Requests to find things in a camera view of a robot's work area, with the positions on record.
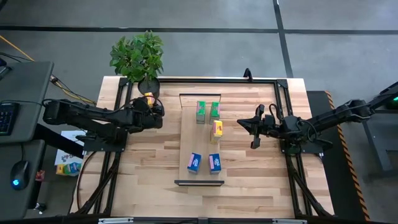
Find black aluminium table frame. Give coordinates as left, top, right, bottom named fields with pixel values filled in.
left=70, top=76, right=335, bottom=224

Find green Apple Jacks cereal box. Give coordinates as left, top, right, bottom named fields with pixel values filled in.
left=195, top=100, right=206, bottom=124
left=209, top=101, right=221, bottom=124

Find black computer mouse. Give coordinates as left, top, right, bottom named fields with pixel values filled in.
left=10, top=160, right=31, bottom=191

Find black backlit keyboard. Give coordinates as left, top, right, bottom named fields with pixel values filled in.
left=0, top=102, right=20, bottom=137

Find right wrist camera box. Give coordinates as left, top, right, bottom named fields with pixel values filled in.
left=263, top=113, right=277, bottom=126

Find green potted plant black pot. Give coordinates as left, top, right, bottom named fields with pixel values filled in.
left=109, top=30, right=165, bottom=100

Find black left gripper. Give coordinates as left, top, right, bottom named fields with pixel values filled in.
left=132, top=96, right=165, bottom=132

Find yellow Corn Pops cereal box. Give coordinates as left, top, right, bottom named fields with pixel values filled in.
left=144, top=91, right=155, bottom=108
left=210, top=120, right=223, bottom=144

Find black mat hazard-striped edge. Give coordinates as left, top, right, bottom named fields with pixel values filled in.
left=306, top=90, right=371, bottom=222

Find orange extension cable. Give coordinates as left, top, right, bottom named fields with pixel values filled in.
left=0, top=34, right=96, bottom=105

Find white printed paper sheet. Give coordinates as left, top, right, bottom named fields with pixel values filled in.
left=54, top=129, right=88, bottom=166

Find grey desk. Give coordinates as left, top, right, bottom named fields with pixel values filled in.
left=0, top=139, right=47, bottom=220
left=0, top=60, right=55, bottom=144

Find silver metal bracket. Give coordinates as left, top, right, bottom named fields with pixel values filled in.
left=272, top=218, right=307, bottom=224
left=98, top=217, right=134, bottom=224

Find black metal stand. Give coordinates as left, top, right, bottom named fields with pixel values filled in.
left=345, top=81, right=398, bottom=181

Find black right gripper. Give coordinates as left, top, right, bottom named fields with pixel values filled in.
left=236, top=105, right=283, bottom=149

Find blue Frosted Flakes cereal box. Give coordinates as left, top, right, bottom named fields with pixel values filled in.
left=208, top=153, right=223, bottom=175
left=187, top=152, right=203, bottom=175

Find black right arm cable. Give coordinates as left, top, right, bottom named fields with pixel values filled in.
left=267, top=103, right=318, bottom=144

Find colourful cereal box pack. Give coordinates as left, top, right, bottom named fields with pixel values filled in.
left=55, top=162, right=83, bottom=177

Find wooden shelf black end brackets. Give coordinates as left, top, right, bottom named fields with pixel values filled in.
left=174, top=92, right=225, bottom=187

